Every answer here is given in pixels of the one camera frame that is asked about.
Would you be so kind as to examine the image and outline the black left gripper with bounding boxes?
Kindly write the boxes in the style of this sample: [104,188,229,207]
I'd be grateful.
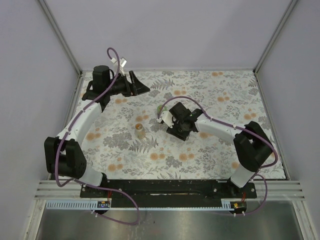
[105,71,150,98]

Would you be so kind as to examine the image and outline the green pill bottle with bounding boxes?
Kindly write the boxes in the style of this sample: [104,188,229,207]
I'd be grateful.
[157,105,167,115]

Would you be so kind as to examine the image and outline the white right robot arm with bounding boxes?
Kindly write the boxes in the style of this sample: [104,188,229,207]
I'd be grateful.
[158,102,275,198]

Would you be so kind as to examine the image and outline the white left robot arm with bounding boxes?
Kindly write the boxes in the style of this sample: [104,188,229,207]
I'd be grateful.
[44,65,150,198]

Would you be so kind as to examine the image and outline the clear pill bottle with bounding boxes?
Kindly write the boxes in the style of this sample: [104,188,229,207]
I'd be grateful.
[134,123,146,140]

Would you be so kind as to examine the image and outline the floral table mat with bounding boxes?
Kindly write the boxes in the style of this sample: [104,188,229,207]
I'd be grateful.
[81,70,275,179]

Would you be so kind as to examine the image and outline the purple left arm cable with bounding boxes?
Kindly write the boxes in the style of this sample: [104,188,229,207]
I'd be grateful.
[55,47,141,226]

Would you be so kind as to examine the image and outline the left aluminium corner post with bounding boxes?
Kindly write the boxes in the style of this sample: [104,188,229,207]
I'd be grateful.
[37,0,83,76]

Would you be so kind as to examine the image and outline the aluminium corner post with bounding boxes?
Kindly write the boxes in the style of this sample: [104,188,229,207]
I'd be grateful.
[37,0,83,76]
[253,0,301,75]

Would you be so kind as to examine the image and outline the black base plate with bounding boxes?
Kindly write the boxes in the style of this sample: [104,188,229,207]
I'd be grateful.
[80,179,257,203]

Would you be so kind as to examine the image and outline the white cable duct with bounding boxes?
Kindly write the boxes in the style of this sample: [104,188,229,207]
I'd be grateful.
[45,199,234,211]

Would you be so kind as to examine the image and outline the aluminium frame rail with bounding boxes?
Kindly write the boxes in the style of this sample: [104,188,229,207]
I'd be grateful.
[34,180,82,200]

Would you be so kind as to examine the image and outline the right aluminium corner post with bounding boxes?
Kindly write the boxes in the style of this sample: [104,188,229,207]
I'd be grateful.
[253,0,301,75]

